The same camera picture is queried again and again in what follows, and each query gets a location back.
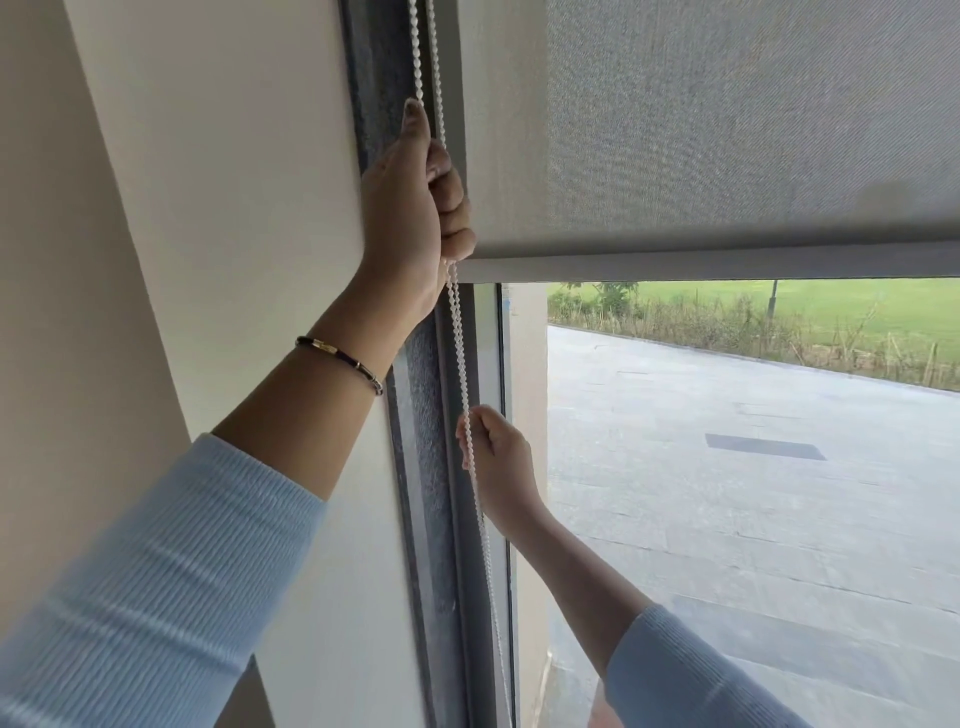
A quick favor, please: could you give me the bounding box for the grey metal window frame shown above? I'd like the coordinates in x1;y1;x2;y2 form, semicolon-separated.
339;0;520;728

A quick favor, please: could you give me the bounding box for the person's right forearm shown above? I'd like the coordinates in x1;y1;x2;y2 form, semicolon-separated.
487;498;816;728

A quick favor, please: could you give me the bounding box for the dark bracelet with gold clasp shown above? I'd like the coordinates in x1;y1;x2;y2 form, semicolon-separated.
294;335;385;397

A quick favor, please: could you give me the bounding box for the dark rectangular pavement cover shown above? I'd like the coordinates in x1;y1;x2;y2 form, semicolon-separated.
705;432;828;462

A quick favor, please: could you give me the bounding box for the person's right hand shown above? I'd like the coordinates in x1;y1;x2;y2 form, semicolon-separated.
455;405;550;531

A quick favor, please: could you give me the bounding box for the person's left hand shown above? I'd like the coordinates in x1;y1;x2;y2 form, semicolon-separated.
358;97;478;325

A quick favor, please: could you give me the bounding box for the person's left forearm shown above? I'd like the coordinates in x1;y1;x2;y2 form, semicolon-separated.
0;273;426;728

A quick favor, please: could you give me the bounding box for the green grass lawn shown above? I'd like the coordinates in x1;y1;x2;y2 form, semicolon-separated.
633;277;960;366

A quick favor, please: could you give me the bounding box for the white bead chain cord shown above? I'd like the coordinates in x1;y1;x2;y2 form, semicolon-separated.
407;0;519;728

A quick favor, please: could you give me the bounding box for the grey fabric roller blind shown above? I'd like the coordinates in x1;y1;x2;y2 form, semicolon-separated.
456;0;960;285

